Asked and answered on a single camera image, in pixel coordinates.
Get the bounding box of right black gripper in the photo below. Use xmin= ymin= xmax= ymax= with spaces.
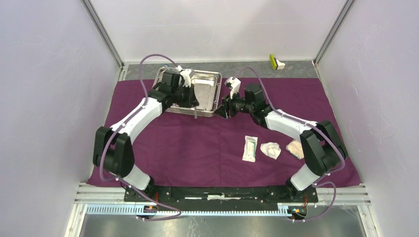
xmin=214 ymin=88 xmax=254 ymax=119

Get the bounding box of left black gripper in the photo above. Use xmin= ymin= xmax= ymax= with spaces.
xmin=171 ymin=83 xmax=199 ymax=109

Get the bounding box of metal instrument tray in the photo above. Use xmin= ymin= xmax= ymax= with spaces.
xmin=166 ymin=69 xmax=222 ymax=117

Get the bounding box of white sterile packet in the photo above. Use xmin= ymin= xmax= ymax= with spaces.
xmin=242 ymin=136 xmax=258 ymax=162

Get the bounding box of purple cloth wrap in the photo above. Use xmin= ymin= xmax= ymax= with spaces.
xmin=105 ymin=78 xmax=362 ymax=188

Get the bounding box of white gauze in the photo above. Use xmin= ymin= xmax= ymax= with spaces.
xmin=260 ymin=142 xmax=282 ymax=160

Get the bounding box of beige gauze roll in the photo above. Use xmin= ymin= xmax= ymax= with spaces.
xmin=286 ymin=140 xmax=304 ymax=159

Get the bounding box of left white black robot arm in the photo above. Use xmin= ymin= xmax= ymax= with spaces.
xmin=92 ymin=69 xmax=199 ymax=201

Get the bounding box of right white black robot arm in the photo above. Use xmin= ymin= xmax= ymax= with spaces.
xmin=215 ymin=79 xmax=347 ymax=201

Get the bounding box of yellow green white object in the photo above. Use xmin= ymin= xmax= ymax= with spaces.
xmin=269 ymin=54 xmax=286 ymax=71

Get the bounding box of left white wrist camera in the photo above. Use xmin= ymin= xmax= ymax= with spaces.
xmin=176 ymin=66 xmax=194 ymax=87

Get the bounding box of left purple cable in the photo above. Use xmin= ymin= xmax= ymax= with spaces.
xmin=98 ymin=53 xmax=183 ymax=222

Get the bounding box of purple cable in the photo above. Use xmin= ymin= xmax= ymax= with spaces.
xmin=233 ymin=67 xmax=347 ymax=223
xmin=98 ymin=53 xmax=183 ymax=222

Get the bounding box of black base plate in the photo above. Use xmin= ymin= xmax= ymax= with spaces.
xmin=144 ymin=185 xmax=319 ymax=212

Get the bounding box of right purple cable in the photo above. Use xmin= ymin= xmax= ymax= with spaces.
xmin=233 ymin=67 xmax=347 ymax=223

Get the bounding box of aluminium frame rail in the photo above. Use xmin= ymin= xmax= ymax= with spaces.
xmin=65 ymin=183 xmax=381 ymax=237

